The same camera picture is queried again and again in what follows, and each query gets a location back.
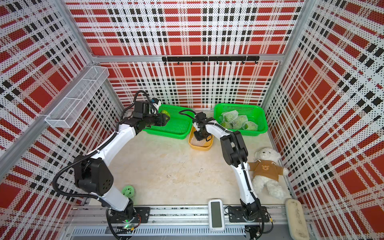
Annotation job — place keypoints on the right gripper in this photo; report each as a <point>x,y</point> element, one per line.
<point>199,138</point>

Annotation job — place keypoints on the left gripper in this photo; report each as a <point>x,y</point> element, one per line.
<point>161,119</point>

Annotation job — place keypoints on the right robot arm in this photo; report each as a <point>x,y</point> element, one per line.
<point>235,154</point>

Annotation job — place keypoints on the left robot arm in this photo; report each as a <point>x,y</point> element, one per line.
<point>91,172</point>

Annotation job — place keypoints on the custard apple in basket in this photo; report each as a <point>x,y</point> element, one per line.
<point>165,112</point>

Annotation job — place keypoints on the green basket with apples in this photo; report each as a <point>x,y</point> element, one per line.
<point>178,127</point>

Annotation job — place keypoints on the yellow tray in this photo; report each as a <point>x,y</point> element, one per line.
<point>202,145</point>

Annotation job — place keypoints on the empty green basket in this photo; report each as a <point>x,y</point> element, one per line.
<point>254,113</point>

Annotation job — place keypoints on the plush toy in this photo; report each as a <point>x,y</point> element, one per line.
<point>266,172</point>

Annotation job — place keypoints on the white timer device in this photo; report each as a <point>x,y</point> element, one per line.
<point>216,215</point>

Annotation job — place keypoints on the black hook rail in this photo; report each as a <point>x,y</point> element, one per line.
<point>204,59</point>

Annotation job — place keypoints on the clear wall shelf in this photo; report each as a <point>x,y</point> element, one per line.
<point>69,109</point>

